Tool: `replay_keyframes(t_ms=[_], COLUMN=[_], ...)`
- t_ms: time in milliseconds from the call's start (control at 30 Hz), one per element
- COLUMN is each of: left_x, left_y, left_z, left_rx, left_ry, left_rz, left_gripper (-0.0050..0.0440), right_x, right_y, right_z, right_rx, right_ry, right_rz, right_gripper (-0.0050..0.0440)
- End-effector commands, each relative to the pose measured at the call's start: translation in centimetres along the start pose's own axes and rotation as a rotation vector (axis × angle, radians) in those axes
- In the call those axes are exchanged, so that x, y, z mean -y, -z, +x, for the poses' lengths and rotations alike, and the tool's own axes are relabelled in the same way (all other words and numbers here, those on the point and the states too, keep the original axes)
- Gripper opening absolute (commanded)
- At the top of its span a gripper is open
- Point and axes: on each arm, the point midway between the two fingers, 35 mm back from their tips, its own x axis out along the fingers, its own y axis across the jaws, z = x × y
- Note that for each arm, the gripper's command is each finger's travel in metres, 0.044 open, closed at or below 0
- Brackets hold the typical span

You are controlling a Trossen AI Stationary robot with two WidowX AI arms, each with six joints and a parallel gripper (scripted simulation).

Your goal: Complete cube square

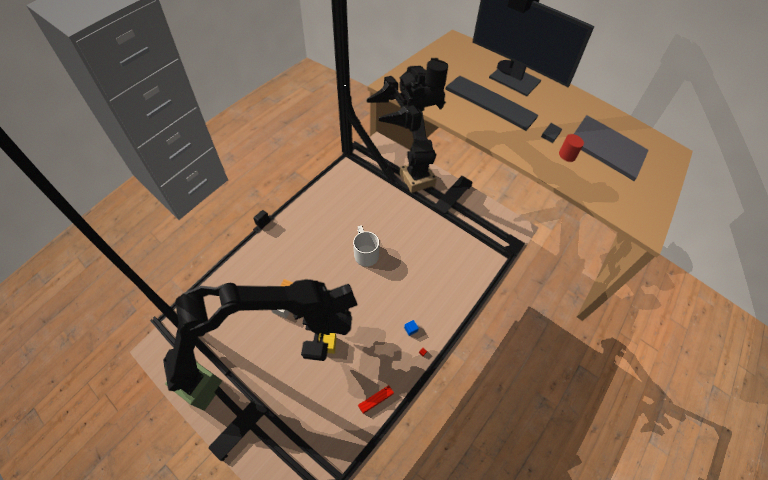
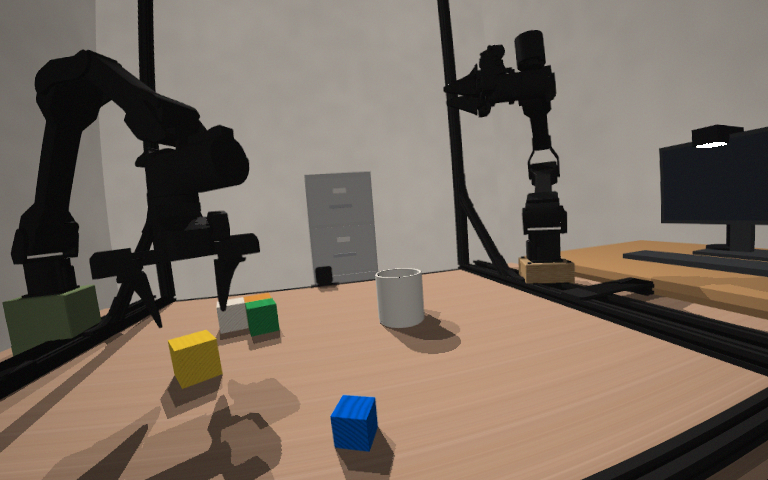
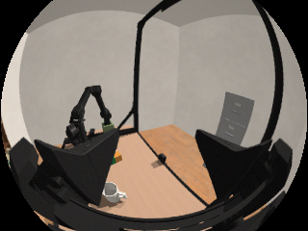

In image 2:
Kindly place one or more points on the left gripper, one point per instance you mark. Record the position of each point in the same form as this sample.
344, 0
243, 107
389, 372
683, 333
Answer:
508, 88

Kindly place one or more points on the grey cup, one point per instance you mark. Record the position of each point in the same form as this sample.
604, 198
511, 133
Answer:
400, 300

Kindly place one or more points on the yellow cube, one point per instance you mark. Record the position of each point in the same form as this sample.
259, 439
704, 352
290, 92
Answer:
195, 358

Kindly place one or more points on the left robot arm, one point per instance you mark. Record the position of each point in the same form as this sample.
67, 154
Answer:
542, 210

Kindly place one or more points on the orange cube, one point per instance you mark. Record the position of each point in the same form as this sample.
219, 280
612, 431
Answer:
257, 297

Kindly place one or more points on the blue cube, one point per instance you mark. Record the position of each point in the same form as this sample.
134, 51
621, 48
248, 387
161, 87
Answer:
354, 423

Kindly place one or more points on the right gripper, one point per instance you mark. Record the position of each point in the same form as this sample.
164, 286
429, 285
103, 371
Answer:
128, 266

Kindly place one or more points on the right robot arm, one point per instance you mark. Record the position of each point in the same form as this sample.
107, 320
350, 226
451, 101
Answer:
202, 162

